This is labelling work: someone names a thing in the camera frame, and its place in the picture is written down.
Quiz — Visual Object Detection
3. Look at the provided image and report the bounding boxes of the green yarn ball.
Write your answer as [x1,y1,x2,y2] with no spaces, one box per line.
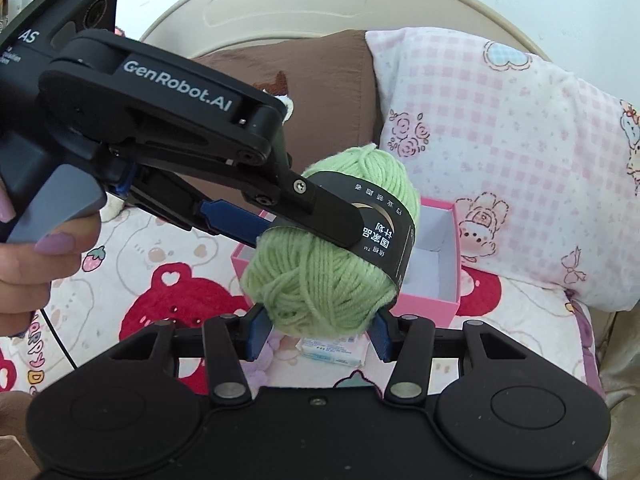
[240,143,421,339]

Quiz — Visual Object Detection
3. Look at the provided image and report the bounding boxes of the person's left hand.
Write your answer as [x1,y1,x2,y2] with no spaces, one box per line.
[0,179,104,338]

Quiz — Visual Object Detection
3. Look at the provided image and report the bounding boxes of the purple plush toy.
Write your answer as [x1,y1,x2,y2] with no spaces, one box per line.
[241,330,284,396]

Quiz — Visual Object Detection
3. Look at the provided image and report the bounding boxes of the pink cardboard box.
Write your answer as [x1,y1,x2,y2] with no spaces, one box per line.
[231,198,461,327]

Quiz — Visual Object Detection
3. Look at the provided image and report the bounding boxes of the small white tissue pack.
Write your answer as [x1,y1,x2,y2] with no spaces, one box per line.
[296,335,369,368]

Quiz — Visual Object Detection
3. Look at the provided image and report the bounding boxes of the grey bunny plush toy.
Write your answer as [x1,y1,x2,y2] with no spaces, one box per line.
[100,194,125,223]

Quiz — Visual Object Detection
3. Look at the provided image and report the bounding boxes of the bear print blanket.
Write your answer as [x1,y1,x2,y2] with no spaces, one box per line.
[0,199,609,480]

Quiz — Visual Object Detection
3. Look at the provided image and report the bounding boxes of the brown embroidered pillow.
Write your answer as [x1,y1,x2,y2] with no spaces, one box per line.
[195,30,382,172]

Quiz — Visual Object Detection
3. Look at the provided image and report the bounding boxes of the cream bed headboard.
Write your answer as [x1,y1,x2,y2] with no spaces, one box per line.
[141,0,544,58]

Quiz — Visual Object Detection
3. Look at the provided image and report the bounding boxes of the beige satin curtain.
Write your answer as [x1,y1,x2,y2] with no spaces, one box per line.
[590,304,640,480]

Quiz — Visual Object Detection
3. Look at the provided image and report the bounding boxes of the pink checked pillow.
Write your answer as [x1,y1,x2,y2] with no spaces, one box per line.
[366,27,639,312]

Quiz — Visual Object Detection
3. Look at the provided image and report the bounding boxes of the black cable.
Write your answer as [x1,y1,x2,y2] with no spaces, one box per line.
[39,309,79,371]

